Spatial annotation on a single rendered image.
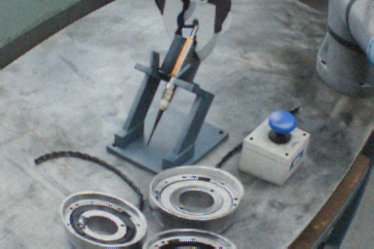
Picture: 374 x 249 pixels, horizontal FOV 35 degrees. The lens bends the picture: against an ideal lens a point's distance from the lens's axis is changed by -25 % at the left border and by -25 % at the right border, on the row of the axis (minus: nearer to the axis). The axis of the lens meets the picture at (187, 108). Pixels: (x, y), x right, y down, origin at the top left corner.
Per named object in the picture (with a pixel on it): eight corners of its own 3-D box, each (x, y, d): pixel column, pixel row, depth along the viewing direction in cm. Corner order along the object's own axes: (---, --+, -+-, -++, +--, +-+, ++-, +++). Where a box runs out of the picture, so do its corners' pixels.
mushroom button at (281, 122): (281, 162, 89) (289, 129, 86) (256, 152, 91) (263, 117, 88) (294, 148, 92) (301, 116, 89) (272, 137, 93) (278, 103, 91)
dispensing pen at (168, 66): (130, 137, 89) (185, 9, 89) (145, 142, 93) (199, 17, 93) (144, 145, 88) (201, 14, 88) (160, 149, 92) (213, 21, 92)
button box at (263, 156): (280, 187, 88) (289, 157, 86) (237, 169, 91) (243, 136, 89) (307, 158, 94) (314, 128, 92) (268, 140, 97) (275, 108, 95)
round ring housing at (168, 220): (228, 245, 78) (235, 224, 75) (139, 231, 79) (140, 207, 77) (244, 197, 86) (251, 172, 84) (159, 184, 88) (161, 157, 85)
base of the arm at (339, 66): (330, 48, 126) (332, 7, 120) (382, 79, 119) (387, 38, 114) (305, 73, 115) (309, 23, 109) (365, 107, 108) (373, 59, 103)
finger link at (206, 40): (241, 53, 93) (238, -7, 88) (216, 70, 88) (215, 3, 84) (219, 48, 94) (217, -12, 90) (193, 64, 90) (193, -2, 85)
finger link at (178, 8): (200, 40, 95) (212, -14, 90) (173, 56, 91) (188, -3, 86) (179, 31, 96) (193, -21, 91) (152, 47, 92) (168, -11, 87)
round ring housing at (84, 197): (104, 275, 69) (102, 256, 67) (49, 229, 75) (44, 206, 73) (166, 248, 76) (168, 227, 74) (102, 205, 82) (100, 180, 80)
